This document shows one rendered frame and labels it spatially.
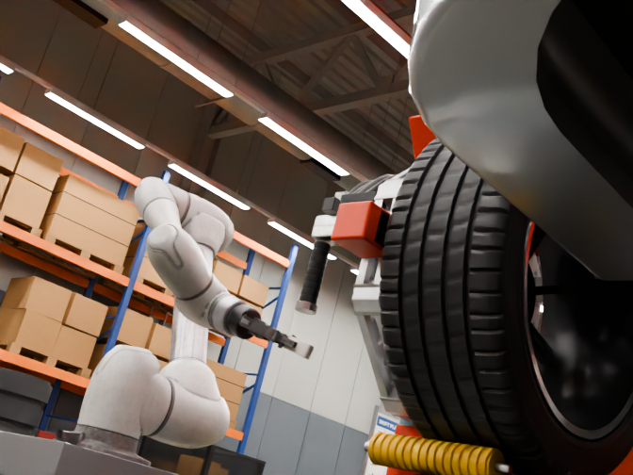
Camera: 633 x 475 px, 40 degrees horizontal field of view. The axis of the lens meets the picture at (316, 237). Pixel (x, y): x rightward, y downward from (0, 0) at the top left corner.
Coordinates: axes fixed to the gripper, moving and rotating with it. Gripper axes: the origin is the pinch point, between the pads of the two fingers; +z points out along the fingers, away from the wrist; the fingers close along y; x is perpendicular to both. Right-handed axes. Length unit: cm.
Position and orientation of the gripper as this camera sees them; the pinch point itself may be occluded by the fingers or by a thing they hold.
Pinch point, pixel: (299, 347)
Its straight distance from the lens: 186.8
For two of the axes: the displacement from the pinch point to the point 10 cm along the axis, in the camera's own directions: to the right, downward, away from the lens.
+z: 6.9, 2.3, -6.8
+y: 5.8, 4.0, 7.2
